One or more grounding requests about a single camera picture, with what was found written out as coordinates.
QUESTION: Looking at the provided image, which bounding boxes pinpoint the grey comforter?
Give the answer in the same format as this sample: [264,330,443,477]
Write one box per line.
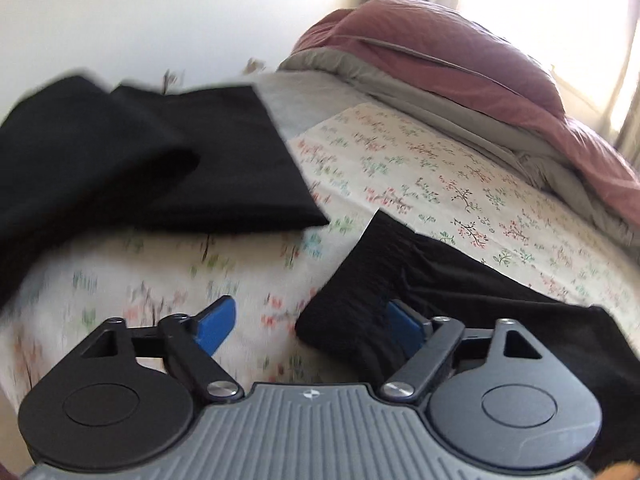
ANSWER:
[277,47,640,251]

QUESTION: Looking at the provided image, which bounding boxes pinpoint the black folded cloth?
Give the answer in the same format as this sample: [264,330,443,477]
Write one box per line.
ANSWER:
[0,76,331,311]

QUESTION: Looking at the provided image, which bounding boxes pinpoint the pink pillow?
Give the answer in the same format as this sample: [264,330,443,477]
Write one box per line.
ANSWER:
[330,0,566,111]

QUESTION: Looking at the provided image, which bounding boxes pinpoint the window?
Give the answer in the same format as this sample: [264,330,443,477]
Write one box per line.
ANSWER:
[457,0,640,146]

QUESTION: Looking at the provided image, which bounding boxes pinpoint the black pants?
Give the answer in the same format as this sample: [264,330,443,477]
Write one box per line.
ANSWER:
[295,210,640,466]

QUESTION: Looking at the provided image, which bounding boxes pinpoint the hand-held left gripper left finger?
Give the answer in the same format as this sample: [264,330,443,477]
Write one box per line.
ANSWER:
[80,296,246,405]

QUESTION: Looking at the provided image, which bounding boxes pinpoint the pink duvet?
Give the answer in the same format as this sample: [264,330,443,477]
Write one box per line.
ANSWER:
[292,25,640,226]

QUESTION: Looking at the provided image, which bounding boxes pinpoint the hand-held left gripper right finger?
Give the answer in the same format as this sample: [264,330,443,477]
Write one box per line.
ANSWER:
[379,300,543,403]

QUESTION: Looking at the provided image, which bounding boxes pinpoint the floral bed sheet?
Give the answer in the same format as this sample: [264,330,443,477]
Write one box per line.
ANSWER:
[0,67,640,401]

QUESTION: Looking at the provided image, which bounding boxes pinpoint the grey bed sheet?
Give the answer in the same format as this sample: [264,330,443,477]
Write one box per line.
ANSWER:
[252,72,361,141]

